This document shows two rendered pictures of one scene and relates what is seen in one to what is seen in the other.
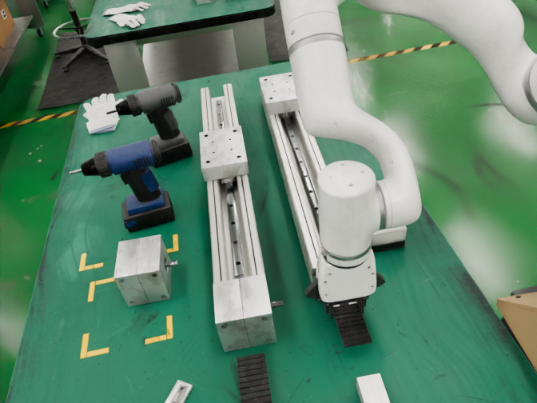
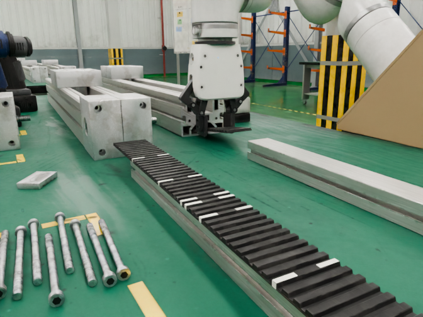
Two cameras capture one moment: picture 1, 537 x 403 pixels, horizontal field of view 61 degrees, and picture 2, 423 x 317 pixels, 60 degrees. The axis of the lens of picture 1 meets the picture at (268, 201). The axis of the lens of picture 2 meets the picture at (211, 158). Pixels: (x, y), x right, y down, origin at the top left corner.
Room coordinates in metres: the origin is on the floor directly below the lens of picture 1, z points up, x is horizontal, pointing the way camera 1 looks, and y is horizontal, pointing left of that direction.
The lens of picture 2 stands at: (-0.13, 0.18, 0.94)
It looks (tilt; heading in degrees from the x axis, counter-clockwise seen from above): 16 degrees down; 336
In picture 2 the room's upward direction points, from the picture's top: 1 degrees counter-clockwise
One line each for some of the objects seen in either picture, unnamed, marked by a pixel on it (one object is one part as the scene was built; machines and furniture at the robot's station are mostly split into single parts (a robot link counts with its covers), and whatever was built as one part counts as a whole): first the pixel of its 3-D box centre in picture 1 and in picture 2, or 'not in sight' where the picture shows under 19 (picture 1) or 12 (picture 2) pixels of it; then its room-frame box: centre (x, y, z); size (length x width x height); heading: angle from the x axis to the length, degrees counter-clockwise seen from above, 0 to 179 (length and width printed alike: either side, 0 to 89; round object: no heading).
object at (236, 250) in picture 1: (227, 171); (77, 100); (0.96, 0.10, 0.82); 0.80 x 0.10 x 0.09; 3
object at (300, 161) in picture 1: (299, 159); (143, 96); (0.97, -0.09, 0.82); 0.80 x 0.10 x 0.09; 3
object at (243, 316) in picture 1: (251, 311); (123, 123); (0.51, 0.06, 0.83); 0.12 x 0.09 x 0.10; 93
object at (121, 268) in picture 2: not in sight; (111, 244); (0.17, 0.15, 0.78); 0.11 x 0.01 x 0.01; 0
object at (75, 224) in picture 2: not in sight; (82, 248); (0.17, 0.17, 0.78); 0.11 x 0.01 x 0.01; 2
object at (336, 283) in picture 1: (345, 268); (214, 68); (0.51, -0.12, 0.92); 0.10 x 0.07 x 0.11; 93
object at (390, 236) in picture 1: (378, 229); (225, 108); (0.69, -0.23, 0.81); 0.10 x 0.08 x 0.06; 93
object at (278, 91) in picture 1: (281, 97); (121, 75); (1.22, -0.08, 0.87); 0.16 x 0.11 x 0.07; 3
